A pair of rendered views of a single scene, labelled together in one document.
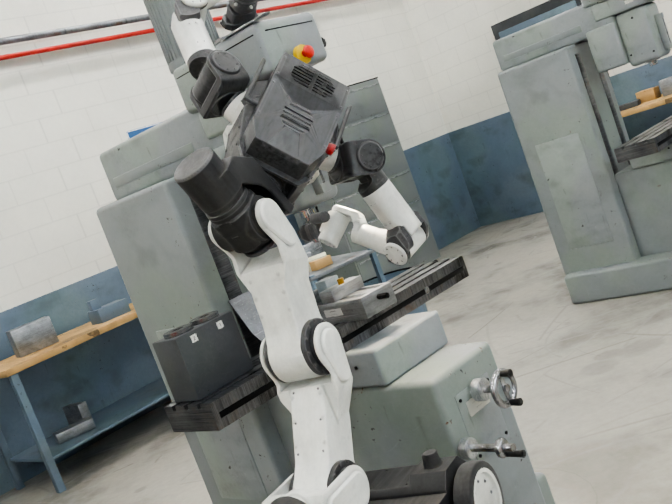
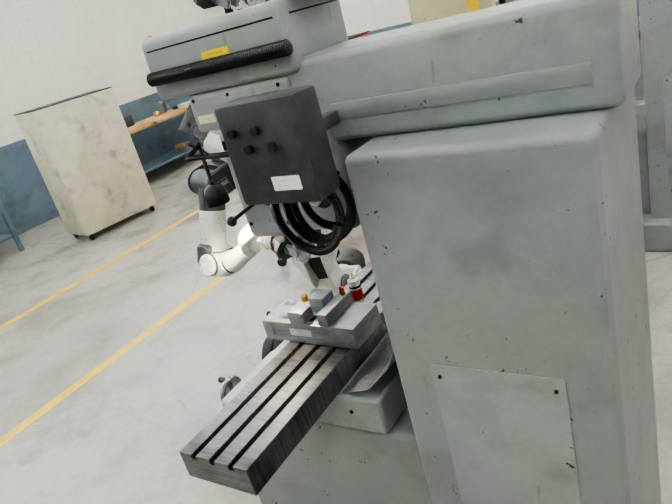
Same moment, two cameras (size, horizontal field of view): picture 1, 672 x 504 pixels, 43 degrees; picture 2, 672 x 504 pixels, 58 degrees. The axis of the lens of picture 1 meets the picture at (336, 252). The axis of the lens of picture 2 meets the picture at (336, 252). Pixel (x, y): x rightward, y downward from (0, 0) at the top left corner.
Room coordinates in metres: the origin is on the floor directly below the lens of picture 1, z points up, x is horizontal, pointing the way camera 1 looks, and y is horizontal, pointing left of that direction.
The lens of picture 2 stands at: (4.48, -0.12, 1.85)
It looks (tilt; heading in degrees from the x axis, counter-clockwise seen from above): 22 degrees down; 171
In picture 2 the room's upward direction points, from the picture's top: 16 degrees counter-clockwise
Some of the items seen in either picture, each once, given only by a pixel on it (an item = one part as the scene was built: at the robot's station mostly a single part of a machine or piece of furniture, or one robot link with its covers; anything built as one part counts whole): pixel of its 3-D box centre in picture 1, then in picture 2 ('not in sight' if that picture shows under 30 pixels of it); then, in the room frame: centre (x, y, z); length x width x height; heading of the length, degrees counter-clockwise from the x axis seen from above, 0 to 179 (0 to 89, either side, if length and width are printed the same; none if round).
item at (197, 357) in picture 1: (203, 354); not in sight; (2.48, 0.47, 1.03); 0.22 x 0.12 x 0.20; 135
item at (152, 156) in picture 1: (183, 146); (430, 73); (3.20, 0.39, 1.66); 0.80 x 0.23 x 0.20; 44
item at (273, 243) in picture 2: (321, 228); (286, 242); (2.75, 0.02, 1.23); 0.13 x 0.12 x 0.10; 109
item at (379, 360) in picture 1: (358, 352); (338, 372); (2.84, 0.05, 0.79); 0.50 x 0.35 x 0.12; 44
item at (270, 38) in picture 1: (248, 64); (244, 45); (2.85, 0.06, 1.81); 0.47 x 0.26 x 0.16; 44
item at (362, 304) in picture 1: (340, 300); (318, 315); (2.80, 0.04, 0.99); 0.35 x 0.15 x 0.11; 43
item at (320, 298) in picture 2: (329, 287); (322, 302); (2.82, 0.06, 1.04); 0.06 x 0.05 x 0.06; 133
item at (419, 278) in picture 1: (335, 333); (341, 334); (2.79, 0.09, 0.89); 1.24 x 0.23 x 0.08; 134
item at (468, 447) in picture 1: (490, 447); not in sight; (2.36, -0.22, 0.51); 0.22 x 0.06 x 0.06; 44
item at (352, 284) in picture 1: (341, 289); (309, 305); (2.78, 0.02, 1.02); 0.15 x 0.06 x 0.04; 133
